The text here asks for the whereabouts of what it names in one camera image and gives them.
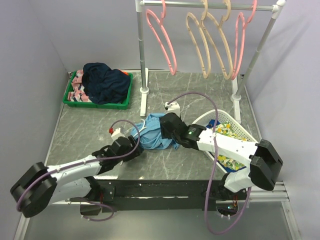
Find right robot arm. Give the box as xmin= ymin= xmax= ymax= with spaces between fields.
xmin=159 ymin=112 xmax=283 ymax=201

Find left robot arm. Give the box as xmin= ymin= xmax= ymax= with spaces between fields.
xmin=10 ymin=136 xmax=143 ymax=218

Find beige hanger left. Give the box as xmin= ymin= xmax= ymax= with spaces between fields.
xmin=185 ymin=0 xmax=212 ymax=79

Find navy blue garment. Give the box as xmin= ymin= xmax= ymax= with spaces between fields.
xmin=82 ymin=62 xmax=131 ymax=105

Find beige hanger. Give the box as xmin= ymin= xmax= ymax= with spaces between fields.
xmin=200 ymin=0 xmax=234 ymax=81
xmin=185 ymin=0 xmax=212 ymax=79

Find white clothes rack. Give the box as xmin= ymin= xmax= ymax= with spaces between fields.
xmin=135 ymin=0 xmax=286 ymax=123

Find royal blue garment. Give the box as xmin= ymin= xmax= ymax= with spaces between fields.
xmin=206 ymin=119 xmax=221 ymax=129

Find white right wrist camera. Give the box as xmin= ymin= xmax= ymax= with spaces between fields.
xmin=164 ymin=101 xmax=181 ymax=117

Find light blue shorts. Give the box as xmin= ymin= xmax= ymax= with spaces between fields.
xmin=135 ymin=113 xmax=180 ymax=150

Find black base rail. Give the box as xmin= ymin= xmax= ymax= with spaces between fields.
xmin=68 ymin=178 xmax=248 ymax=216

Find pink hanger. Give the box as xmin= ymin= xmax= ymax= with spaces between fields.
xmin=231 ymin=0 xmax=258 ymax=81
xmin=145 ymin=0 xmax=178 ymax=76

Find green plastic tray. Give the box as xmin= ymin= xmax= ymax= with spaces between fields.
xmin=62 ymin=71 xmax=133 ymax=110

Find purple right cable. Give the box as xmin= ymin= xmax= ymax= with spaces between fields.
xmin=167 ymin=91 xmax=252 ymax=235

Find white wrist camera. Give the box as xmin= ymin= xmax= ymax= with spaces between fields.
xmin=109 ymin=127 xmax=125 ymax=141
xmin=164 ymin=101 xmax=181 ymax=117

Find lemon print cloth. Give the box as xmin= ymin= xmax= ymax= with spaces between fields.
xmin=214 ymin=122 xmax=249 ymax=173

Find pink patterned cloth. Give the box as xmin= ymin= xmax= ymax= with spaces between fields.
xmin=67 ymin=69 xmax=92 ymax=103

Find beige hanger right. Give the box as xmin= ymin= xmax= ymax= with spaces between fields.
xmin=200 ymin=0 xmax=234 ymax=81

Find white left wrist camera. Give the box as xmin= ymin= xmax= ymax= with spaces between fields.
xmin=109 ymin=127 xmax=125 ymax=141

